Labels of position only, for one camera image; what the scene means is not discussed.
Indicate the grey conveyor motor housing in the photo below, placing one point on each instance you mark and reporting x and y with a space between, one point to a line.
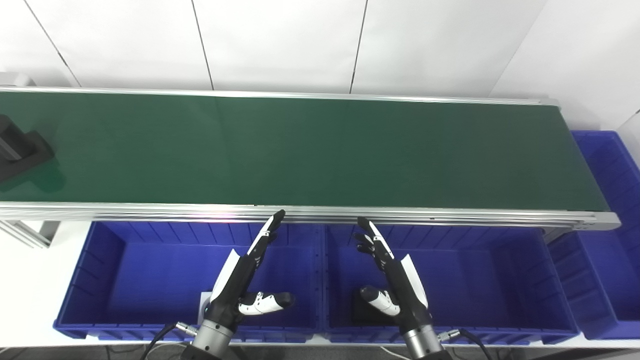
15 79

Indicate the green conveyor belt aluminium frame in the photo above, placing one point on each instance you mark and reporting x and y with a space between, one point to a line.
310 150

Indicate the black cylinder-on-plate part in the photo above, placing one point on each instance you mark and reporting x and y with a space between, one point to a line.
362 311
22 155

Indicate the aluminium conveyor leg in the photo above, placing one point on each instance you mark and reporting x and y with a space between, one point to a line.
30 232
560 234

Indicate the blue plastic bin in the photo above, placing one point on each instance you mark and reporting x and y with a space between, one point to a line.
480 285
150 280
607 260

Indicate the white plate with round hole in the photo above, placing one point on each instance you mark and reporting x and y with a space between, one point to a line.
203 301

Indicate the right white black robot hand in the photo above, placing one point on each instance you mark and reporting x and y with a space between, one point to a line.
407 295

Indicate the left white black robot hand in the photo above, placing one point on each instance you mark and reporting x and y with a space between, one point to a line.
235 285

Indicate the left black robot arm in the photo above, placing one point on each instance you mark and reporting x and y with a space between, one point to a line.
212 340

